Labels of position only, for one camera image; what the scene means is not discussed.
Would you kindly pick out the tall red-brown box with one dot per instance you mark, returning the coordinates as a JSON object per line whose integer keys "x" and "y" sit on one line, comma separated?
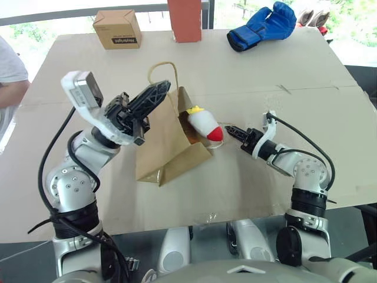
{"x": 185, "y": 20}

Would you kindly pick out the person in grey shirt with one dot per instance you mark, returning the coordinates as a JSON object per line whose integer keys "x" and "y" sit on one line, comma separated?
{"x": 10, "y": 62}

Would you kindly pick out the brown plush slipper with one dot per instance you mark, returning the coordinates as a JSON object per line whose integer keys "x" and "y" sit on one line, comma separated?
{"x": 305, "y": 17}
{"x": 321, "y": 18}

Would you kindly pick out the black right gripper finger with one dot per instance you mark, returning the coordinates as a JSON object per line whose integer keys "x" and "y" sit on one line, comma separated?
{"x": 237, "y": 130}
{"x": 237, "y": 135}

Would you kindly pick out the grey window railing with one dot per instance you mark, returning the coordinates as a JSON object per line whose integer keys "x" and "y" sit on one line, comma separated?
{"x": 73, "y": 14}

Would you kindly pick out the brown paper bag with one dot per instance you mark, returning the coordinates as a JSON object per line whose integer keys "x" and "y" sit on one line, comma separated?
{"x": 165, "y": 141}

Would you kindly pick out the blue boxing glove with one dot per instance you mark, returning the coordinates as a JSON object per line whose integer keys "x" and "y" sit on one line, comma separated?
{"x": 262, "y": 26}

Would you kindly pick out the person's bare forearm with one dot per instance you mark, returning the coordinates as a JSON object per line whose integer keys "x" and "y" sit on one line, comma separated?
{"x": 13, "y": 94}

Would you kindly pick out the grey robot torso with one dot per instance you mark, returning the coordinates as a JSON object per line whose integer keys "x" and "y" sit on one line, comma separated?
{"x": 224, "y": 272}

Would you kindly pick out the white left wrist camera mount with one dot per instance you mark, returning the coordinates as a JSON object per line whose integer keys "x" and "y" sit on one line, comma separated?
{"x": 79, "y": 97}

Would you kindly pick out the white red rocket plush toy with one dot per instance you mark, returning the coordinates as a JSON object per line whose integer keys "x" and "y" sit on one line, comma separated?
{"x": 203, "y": 122}

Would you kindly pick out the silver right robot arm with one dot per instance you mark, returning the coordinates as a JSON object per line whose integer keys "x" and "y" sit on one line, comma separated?
{"x": 309, "y": 177}

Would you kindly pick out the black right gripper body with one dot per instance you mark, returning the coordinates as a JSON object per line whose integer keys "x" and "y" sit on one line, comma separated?
{"x": 250, "y": 141}

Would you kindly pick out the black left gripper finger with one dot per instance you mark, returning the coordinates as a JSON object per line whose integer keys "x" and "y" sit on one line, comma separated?
{"x": 150, "y": 91}
{"x": 153, "y": 103}

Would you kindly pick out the small red object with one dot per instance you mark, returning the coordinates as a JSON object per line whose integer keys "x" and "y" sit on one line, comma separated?
{"x": 324, "y": 31}

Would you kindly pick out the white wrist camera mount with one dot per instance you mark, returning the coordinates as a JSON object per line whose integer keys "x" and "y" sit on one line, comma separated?
{"x": 272, "y": 129}
{"x": 79, "y": 97}

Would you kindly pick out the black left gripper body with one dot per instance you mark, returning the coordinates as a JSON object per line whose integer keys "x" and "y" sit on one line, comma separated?
{"x": 122, "y": 118}

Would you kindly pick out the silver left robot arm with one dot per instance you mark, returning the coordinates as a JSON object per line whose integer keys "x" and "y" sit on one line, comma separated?
{"x": 72, "y": 182}

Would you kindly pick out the brown cardboard table cover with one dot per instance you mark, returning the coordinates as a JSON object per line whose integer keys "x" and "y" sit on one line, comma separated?
{"x": 235, "y": 182}

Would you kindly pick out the small brown cardboard box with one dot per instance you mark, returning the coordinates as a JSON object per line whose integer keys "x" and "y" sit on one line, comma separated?
{"x": 117, "y": 28}

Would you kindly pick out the silver robot leg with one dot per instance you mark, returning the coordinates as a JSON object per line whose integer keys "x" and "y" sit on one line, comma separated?
{"x": 175, "y": 250}
{"x": 250, "y": 241}

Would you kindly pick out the clear tape patch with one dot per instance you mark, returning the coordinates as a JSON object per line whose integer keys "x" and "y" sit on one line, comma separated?
{"x": 206, "y": 219}

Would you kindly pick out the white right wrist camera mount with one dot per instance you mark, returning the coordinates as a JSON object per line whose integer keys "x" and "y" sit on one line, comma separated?
{"x": 272, "y": 129}

